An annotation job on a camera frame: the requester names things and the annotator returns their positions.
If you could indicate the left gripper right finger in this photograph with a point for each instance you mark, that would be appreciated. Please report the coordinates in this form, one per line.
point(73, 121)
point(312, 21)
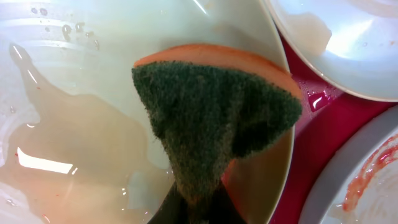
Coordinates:
point(221, 209)

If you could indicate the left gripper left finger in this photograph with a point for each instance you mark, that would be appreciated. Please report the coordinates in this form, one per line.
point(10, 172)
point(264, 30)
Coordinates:
point(173, 209)

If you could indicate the green and orange sponge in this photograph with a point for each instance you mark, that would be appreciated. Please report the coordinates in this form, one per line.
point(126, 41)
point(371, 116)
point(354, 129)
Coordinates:
point(209, 104)

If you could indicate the white plate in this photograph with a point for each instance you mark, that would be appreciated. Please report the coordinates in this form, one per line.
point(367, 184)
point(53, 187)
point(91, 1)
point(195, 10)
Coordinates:
point(76, 142)
point(359, 184)
point(351, 44)

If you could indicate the red plastic serving tray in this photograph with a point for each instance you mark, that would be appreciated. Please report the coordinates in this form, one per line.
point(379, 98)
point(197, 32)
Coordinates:
point(317, 139)

